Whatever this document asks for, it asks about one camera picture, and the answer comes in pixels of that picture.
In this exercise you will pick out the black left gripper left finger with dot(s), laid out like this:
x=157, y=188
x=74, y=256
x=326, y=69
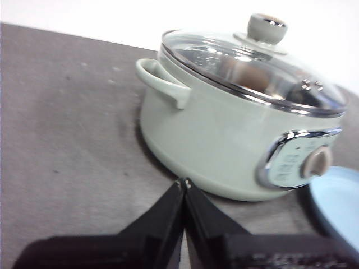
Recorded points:
x=146, y=246

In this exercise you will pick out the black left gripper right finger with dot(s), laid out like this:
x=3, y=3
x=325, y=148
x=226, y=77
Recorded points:
x=224, y=249

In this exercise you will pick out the brown potato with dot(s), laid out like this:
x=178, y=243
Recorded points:
x=252, y=77

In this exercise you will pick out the glass lid with green knob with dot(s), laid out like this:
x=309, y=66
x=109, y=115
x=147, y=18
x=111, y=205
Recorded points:
x=266, y=26

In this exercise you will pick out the pale green electric steamer pot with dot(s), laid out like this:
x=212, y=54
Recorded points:
x=210, y=140

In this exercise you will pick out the blue round plate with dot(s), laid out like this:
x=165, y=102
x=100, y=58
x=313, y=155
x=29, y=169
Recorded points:
x=336, y=201

